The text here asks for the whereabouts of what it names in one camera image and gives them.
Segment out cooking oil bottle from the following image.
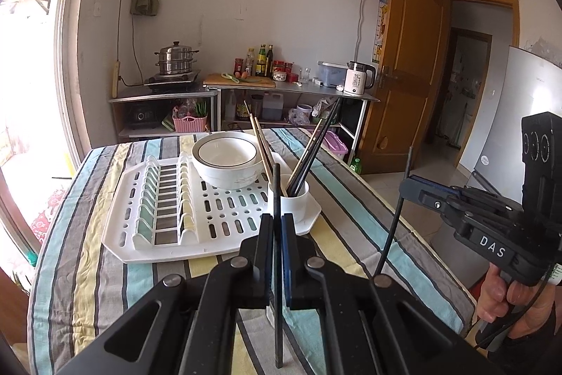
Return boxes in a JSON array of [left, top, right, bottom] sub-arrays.
[[236, 91, 252, 121]]

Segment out metal shelf table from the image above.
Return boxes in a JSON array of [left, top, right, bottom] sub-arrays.
[[204, 78, 381, 166]]

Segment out stainless steel steamer pot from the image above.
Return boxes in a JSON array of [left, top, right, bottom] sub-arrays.
[[153, 41, 200, 76]]

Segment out low metal stand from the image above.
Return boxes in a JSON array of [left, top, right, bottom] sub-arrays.
[[109, 87, 220, 139]]

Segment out white ceramic bowl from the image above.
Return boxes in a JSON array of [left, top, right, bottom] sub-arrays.
[[192, 132, 260, 190]]

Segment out red seasoning jars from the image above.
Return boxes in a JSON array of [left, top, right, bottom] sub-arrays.
[[273, 60, 294, 82]]

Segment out colourful wall poster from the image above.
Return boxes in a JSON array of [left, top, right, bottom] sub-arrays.
[[371, 0, 390, 64]]

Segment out person's right hand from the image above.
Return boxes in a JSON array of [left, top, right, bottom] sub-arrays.
[[475, 266, 557, 339]]

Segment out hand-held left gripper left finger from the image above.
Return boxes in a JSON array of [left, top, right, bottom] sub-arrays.
[[57, 213, 275, 375]]

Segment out black kitchen appliance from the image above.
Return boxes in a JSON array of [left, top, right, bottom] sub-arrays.
[[127, 102, 159, 125]]

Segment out white plastic bags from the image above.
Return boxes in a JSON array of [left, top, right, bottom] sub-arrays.
[[312, 97, 339, 125]]

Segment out wooden door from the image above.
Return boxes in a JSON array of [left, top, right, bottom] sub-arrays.
[[358, 0, 451, 176]]

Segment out person's right forearm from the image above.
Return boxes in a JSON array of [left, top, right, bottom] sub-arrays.
[[494, 305, 562, 375]]

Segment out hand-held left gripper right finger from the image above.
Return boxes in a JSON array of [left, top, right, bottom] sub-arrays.
[[281, 213, 505, 375]]

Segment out black cooktop stove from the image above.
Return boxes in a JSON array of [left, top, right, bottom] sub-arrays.
[[144, 70, 202, 91]]

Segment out pink plastic basket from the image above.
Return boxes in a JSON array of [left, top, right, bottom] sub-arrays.
[[172, 116, 208, 134]]

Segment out pink storage box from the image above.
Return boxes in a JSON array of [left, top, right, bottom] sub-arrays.
[[322, 132, 350, 159]]

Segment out striped tablecloth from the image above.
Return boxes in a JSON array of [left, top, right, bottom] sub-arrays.
[[26, 128, 478, 375]]

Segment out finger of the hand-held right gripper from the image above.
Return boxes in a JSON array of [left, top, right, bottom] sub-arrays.
[[412, 175, 474, 196], [399, 178, 461, 223]]

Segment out white electric kettle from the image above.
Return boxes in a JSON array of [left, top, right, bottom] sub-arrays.
[[342, 61, 378, 97]]

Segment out wooden cutting board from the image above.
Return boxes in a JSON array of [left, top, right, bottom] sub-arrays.
[[203, 73, 277, 89]]

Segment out white cup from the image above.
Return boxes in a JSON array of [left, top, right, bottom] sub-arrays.
[[268, 174, 310, 227]]

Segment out red patterned floor mat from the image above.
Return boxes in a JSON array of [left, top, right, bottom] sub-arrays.
[[31, 188, 66, 245]]

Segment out white plastic dish rack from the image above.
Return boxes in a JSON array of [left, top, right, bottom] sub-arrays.
[[102, 147, 322, 264]]

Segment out dark liquid plastic jug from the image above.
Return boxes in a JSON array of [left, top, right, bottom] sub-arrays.
[[262, 91, 284, 121]]

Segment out translucent plastic storage box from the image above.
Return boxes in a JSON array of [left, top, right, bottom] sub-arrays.
[[317, 61, 352, 88]]

